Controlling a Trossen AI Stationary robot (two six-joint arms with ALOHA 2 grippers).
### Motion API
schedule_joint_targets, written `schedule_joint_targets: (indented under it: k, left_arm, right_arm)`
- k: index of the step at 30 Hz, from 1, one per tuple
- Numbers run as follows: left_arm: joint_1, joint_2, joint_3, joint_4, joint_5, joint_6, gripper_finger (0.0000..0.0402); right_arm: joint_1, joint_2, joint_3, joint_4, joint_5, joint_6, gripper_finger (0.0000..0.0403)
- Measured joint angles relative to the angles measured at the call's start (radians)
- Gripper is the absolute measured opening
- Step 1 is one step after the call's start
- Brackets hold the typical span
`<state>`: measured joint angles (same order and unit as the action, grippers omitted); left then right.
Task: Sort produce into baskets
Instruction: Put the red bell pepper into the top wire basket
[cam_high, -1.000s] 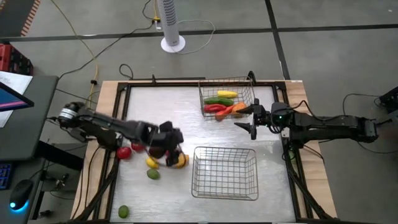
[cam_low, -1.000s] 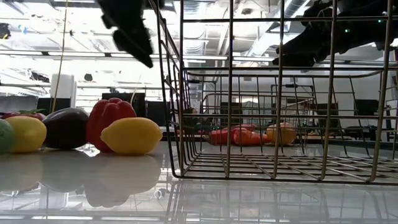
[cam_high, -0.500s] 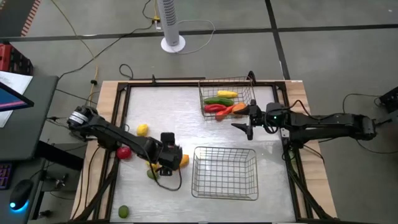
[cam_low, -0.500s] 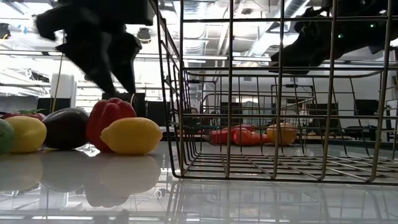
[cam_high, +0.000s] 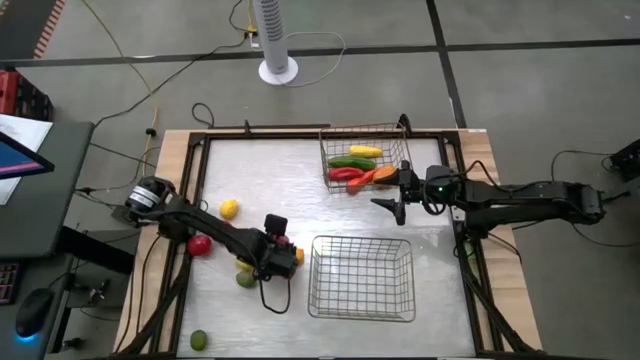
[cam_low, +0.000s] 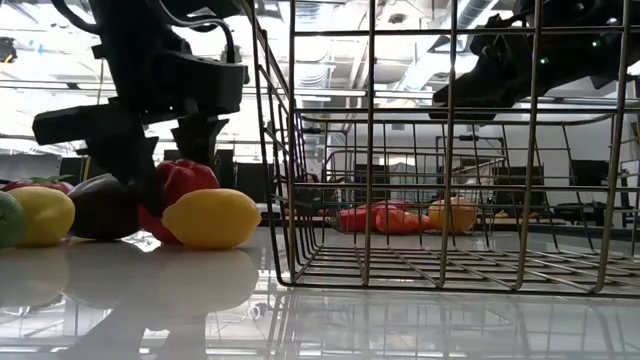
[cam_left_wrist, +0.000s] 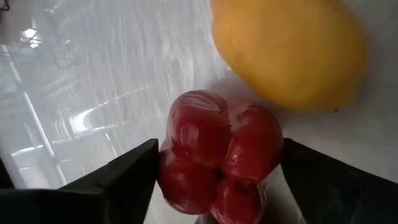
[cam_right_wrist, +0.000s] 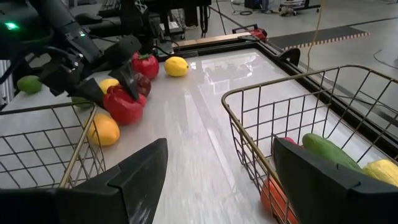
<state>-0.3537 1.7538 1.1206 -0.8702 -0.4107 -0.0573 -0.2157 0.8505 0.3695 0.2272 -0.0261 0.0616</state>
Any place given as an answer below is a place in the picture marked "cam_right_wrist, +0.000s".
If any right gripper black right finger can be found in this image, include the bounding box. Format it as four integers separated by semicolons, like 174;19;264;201
272;136;398;224

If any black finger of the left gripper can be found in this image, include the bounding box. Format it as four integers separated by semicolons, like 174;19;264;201
103;34;143;101
68;77;106;108

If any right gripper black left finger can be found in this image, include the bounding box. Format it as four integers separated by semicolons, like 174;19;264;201
0;138;169;224

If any green round produce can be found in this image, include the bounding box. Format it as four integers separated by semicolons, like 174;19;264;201
70;96;95;110

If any yellow lemon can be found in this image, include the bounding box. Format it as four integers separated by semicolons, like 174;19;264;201
164;55;190;78
98;78;121;95

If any red bell pepper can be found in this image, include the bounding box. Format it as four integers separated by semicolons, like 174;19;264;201
102;84;148;126

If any green lime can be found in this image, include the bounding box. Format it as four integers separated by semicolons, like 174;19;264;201
16;75;43;95

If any orange-yellow lemon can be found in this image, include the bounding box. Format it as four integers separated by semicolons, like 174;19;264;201
86;112;121;147

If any green cucumber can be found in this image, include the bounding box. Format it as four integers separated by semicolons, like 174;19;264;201
302;133;363;173

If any orange carrot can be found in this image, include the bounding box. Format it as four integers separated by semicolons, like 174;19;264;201
260;177;300;224

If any yellow fruit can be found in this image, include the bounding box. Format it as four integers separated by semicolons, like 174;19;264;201
361;159;398;188

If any small red produce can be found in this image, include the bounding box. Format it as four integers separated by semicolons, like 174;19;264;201
280;136;298;147

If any black computer mouse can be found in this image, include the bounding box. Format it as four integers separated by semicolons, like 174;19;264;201
74;12;104;26

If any black equipment stand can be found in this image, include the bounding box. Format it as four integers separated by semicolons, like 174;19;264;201
119;0;213;54

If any wooden bar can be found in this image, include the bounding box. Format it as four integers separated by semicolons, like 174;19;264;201
173;31;253;49

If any red clamp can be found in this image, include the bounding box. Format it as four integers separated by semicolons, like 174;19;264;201
231;24;269;42

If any black clamp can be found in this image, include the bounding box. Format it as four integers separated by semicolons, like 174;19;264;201
277;47;302;67

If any black yellow hazard mat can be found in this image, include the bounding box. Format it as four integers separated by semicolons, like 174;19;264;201
268;25;371;51

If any wheeled equipment cart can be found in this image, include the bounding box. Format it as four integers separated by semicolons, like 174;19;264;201
277;0;322;17

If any tall wire basket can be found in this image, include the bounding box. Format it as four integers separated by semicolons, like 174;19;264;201
0;101;107;190

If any wire basket with gold rim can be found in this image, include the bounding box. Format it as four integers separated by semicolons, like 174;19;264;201
221;64;398;224

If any black table edge frame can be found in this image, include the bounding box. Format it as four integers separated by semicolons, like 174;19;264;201
155;39;398;151

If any hanging yellow cable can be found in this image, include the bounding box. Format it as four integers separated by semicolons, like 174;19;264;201
305;0;326;73

